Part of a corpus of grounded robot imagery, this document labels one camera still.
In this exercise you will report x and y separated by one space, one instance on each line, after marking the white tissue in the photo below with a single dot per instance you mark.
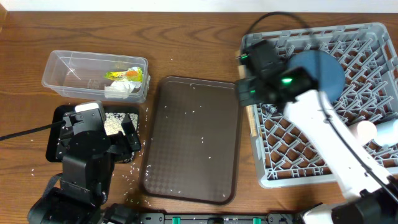
121 89

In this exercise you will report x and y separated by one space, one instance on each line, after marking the pink cup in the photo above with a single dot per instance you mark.
363 131

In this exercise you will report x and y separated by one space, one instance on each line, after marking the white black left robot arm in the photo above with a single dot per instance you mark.
90 144

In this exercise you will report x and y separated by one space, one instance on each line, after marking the clear plastic bin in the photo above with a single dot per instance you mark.
81 74

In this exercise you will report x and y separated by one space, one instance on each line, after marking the light blue cup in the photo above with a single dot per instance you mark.
386 133

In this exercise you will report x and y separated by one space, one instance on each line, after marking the black rail with green clips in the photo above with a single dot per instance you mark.
120 214

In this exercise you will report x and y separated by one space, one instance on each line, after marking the dark brown tray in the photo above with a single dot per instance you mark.
192 152

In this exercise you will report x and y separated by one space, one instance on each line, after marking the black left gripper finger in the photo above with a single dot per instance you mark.
66 132
131 134

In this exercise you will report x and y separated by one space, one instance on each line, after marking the grey dishwasher rack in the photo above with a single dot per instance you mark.
283 157

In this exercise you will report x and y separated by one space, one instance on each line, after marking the blue plate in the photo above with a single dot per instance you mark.
322 65

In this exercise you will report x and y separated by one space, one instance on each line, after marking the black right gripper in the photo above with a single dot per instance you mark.
246 99

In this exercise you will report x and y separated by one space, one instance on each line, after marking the black bin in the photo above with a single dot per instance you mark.
56 130

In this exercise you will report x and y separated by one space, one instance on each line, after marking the yellow green foil wrapper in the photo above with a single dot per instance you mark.
133 74

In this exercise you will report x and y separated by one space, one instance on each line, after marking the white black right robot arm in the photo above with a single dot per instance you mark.
370 190

